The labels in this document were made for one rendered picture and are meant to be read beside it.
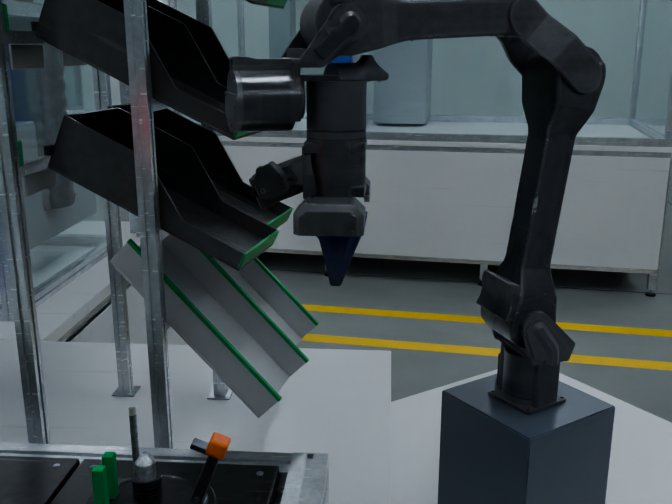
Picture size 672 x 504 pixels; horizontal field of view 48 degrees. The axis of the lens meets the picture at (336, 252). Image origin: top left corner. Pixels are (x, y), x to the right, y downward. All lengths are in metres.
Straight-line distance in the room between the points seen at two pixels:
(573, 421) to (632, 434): 0.45
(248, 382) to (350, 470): 0.24
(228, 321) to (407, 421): 0.36
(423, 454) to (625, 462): 0.30
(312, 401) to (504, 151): 3.50
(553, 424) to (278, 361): 0.42
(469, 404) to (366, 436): 0.37
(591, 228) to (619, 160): 0.43
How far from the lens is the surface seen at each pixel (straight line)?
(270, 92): 0.68
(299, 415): 1.29
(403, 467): 1.15
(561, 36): 0.79
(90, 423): 1.32
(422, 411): 1.31
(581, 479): 0.93
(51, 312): 1.87
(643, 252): 4.85
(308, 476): 0.95
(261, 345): 1.11
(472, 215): 4.73
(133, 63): 0.92
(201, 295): 1.09
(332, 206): 0.65
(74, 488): 0.94
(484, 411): 0.88
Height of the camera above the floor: 1.45
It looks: 15 degrees down
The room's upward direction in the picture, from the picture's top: straight up
